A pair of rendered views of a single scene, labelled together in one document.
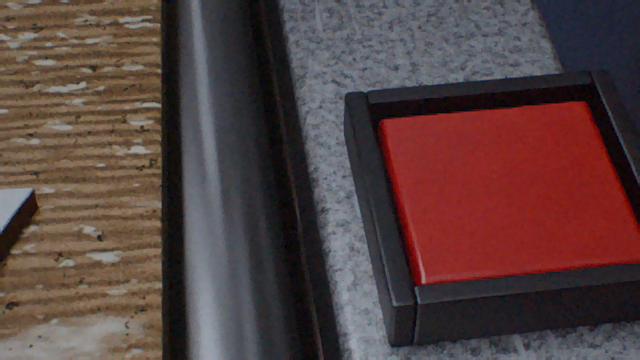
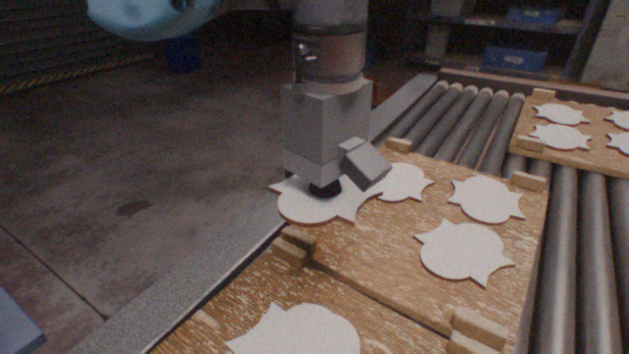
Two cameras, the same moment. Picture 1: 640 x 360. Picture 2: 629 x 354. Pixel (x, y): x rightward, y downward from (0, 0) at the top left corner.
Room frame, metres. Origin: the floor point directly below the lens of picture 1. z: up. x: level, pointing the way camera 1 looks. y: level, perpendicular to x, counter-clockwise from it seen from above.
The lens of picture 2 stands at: (0.73, 0.39, 1.34)
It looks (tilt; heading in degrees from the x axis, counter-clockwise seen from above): 32 degrees down; 220
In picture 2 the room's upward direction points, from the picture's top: straight up
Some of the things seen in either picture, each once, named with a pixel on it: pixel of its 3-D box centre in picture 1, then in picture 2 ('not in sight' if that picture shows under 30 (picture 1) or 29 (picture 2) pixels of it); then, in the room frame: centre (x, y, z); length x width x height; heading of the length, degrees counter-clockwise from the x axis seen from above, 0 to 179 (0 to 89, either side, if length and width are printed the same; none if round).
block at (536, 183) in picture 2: not in sight; (528, 181); (0.00, 0.33, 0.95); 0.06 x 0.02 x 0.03; 96
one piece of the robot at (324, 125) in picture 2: not in sight; (339, 128); (0.43, 0.18, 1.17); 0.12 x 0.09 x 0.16; 86
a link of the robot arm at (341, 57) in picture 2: not in sight; (326, 51); (0.43, 0.16, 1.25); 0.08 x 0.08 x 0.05
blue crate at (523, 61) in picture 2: not in sight; (513, 55); (-4.09, -0.60, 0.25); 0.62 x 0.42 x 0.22; 103
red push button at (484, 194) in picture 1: (506, 201); not in sight; (0.22, -0.05, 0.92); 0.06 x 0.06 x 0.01; 8
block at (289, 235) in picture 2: not in sight; (298, 240); (0.42, 0.10, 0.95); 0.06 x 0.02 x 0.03; 96
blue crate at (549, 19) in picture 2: not in sight; (536, 12); (-4.11, -0.51, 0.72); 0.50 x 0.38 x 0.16; 88
